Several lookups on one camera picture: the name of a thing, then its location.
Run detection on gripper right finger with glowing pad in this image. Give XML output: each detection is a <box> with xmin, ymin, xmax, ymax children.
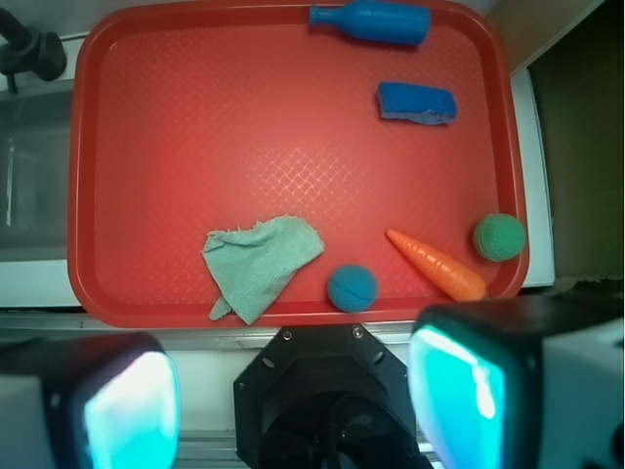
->
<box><xmin>407</xmin><ymin>292</ymin><xmax>624</xmax><ymax>468</ymax></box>

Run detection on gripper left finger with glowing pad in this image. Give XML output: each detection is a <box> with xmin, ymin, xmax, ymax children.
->
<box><xmin>1</xmin><ymin>333</ymin><xmax>181</xmax><ymax>468</ymax></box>

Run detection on blue sponge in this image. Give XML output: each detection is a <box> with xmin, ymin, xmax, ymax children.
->
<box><xmin>376</xmin><ymin>82</ymin><xmax>457</xmax><ymax>125</ymax></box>

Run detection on orange toy carrot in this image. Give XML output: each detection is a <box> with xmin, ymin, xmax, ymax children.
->
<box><xmin>386</xmin><ymin>230</ymin><xmax>487</xmax><ymax>302</ymax></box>

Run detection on green foam ball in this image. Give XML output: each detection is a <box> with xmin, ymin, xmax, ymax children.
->
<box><xmin>473</xmin><ymin>214</ymin><xmax>526</xmax><ymax>262</ymax></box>

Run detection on blue foam ball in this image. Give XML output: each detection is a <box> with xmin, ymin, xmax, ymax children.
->
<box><xmin>327</xmin><ymin>265</ymin><xmax>378</xmax><ymax>313</ymax></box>

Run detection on light green cloth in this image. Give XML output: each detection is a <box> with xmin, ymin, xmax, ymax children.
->
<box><xmin>202</xmin><ymin>215</ymin><xmax>325</xmax><ymax>325</ymax></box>

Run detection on grey sink basin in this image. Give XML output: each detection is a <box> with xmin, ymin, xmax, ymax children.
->
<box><xmin>1</xmin><ymin>81</ymin><xmax>73</xmax><ymax>262</ymax></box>

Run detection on red plastic tray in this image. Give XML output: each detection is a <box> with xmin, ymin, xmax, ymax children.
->
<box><xmin>67</xmin><ymin>1</ymin><xmax>529</xmax><ymax>328</ymax></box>

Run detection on blue plastic bottle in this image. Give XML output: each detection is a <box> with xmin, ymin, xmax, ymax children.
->
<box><xmin>309</xmin><ymin>1</ymin><xmax>432</xmax><ymax>47</ymax></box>

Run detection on black octagonal mount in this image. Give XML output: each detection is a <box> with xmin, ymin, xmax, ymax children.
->
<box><xmin>233</xmin><ymin>324</ymin><xmax>432</xmax><ymax>468</ymax></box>

